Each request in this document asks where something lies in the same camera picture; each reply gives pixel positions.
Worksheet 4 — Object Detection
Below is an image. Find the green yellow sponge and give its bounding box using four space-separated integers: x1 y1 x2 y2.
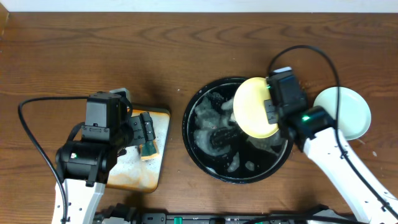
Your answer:
139 141 159 161

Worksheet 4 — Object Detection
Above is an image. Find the yellow plate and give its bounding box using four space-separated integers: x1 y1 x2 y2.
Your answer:
233 77 279 139

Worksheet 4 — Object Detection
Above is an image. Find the light blue plate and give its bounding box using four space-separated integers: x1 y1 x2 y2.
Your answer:
313 87 371 140

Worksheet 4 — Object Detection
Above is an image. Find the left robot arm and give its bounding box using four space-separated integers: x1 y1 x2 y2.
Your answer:
52 89 157 223

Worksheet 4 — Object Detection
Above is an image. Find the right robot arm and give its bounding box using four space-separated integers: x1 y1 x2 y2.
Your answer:
267 69 397 223

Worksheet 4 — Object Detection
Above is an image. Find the small rectangular black tray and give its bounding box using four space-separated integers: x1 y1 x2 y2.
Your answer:
105 104 172 194

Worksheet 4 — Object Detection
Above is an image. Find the round black tray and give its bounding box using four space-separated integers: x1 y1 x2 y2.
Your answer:
182 77 293 184

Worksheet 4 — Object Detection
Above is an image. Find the stained white cloth pad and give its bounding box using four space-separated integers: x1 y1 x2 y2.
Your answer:
107 108 170 192

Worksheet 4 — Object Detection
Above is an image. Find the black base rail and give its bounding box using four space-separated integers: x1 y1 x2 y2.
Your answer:
133 212 343 224

